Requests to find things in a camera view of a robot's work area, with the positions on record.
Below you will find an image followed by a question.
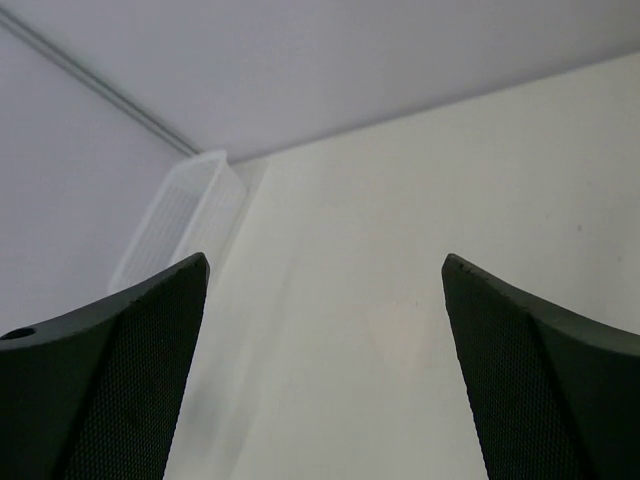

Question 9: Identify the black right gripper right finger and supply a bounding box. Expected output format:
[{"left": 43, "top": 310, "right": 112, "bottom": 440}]
[{"left": 441, "top": 254, "right": 639, "bottom": 479}]

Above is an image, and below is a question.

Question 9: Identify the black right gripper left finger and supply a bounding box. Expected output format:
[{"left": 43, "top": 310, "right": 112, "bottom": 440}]
[{"left": 1, "top": 253, "right": 210, "bottom": 479}]

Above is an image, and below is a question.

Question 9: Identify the white plastic basket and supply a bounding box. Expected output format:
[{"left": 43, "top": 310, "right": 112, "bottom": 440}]
[{"left": 108, "top": 150, "right": 247, "bottom": 294}]

